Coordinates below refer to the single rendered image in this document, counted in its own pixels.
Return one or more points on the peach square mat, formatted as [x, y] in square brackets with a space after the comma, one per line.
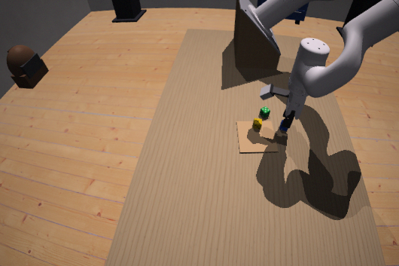
[256, 140]

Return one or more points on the yellow die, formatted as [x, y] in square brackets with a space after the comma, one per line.
[257, 123]

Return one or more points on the green die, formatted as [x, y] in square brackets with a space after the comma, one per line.
[264, 112]

